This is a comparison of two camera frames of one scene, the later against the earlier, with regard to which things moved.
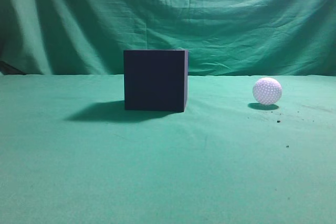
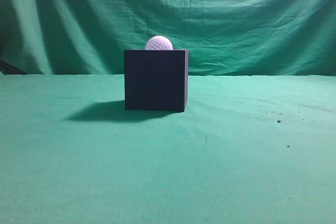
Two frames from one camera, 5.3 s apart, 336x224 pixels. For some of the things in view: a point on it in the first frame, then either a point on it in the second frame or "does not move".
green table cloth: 71,153 does not move
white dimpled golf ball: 267,91 → 158,43
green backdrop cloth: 231,23 does not move
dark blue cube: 156,80 does not move
